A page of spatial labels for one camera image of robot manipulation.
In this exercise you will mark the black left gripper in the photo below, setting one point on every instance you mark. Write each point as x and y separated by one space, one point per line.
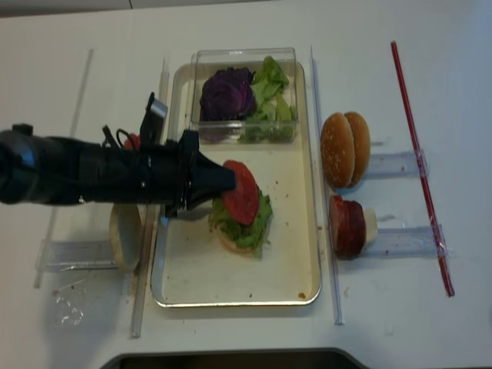
173 170

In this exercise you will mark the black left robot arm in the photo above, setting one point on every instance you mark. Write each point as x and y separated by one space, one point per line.
61 171

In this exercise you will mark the green lettuce leaf on bun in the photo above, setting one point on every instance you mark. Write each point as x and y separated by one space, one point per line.
218 217

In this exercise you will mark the red tomato slice stack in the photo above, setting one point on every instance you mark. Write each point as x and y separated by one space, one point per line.
132 141

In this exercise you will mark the green lettuce in container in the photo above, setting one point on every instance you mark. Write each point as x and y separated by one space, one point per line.
271 117

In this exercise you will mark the dark red meat patties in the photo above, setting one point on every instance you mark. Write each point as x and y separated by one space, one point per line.
348 229

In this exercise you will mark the metal rectangular tray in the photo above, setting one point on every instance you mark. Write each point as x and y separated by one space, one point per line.
193 268

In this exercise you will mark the pale bun bottom slice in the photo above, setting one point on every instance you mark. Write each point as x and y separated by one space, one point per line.
126 226

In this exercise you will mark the purple cabbage leaves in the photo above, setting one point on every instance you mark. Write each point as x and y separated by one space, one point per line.
225 96

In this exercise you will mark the clear plastic container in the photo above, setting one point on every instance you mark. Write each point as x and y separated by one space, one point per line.
206 62

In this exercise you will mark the sesame bun top front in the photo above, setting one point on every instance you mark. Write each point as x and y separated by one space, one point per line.
337 150

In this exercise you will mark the bun top rear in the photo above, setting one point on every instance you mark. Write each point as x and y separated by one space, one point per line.
362 145

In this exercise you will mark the clear bun bottom pusher track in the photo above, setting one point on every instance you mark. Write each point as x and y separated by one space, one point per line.
57 256

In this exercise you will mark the clear bun pusher track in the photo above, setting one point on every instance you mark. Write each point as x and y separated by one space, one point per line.
57 256
408 164

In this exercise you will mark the crumpled clear tape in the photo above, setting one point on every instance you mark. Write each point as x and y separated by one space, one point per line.
68 303

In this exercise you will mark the clear bun top pusher track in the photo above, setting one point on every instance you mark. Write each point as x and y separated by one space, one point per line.
408 164

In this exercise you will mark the dark monitor edge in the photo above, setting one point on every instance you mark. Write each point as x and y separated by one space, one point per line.
274 358

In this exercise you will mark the clear patty pusher track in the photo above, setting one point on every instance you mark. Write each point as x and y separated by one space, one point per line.
415 242

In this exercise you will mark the clear rail far left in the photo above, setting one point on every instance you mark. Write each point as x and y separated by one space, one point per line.
78 96

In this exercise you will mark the clear rail right of tray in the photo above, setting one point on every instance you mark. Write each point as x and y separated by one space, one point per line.
333 266

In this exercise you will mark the red plastic rail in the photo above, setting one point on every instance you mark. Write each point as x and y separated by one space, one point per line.
439 240

